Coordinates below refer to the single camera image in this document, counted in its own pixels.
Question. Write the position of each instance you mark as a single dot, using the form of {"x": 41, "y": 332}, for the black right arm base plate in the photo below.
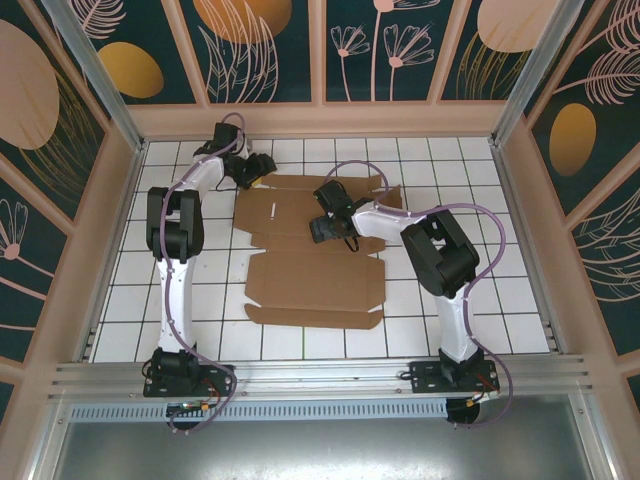
{"x": 425, "y": 377}

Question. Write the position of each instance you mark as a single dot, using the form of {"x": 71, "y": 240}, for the aluminium mounting rail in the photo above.
{"x": 325, "y": 375}

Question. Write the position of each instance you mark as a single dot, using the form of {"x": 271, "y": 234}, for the aluminium side rail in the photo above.
{"x": 117, "y": 235}
{"x": 522, "y": 235}

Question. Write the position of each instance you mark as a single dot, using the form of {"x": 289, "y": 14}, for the brown cardboard box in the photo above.
{"x": 310, "y": 280}

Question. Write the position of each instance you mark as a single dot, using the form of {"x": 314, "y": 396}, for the yellow power connector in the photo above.
{"x": 472, "y": 402}

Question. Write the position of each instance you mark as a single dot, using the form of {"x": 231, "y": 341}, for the grey sheet metal panel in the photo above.
{"x": 320, "y": 450}

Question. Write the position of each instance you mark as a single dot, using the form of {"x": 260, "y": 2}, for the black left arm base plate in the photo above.
{"x": 220, "y": 380}

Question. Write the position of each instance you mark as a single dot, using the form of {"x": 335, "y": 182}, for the aluminium corner post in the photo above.
{"x": 530, "y": 75}
{"x": 100, "y": 85}

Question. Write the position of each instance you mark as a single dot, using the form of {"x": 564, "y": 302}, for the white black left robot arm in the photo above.
{"x": 175, "y": 300}

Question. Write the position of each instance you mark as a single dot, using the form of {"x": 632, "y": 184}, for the small green circuit board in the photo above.
{"x": 187, "y": 407}

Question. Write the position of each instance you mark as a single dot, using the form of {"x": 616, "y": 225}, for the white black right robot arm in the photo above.
{"x": 452, "y": 270}

